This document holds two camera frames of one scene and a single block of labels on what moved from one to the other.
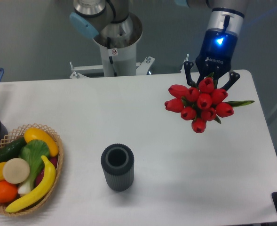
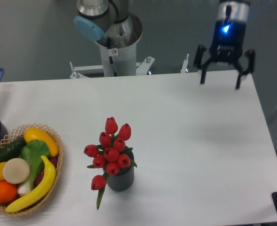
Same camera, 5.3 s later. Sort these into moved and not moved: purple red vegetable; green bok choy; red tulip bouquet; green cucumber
Moved: red tulip bouquet
Not moved: purple red vegetable; green bok choy; green cucumber
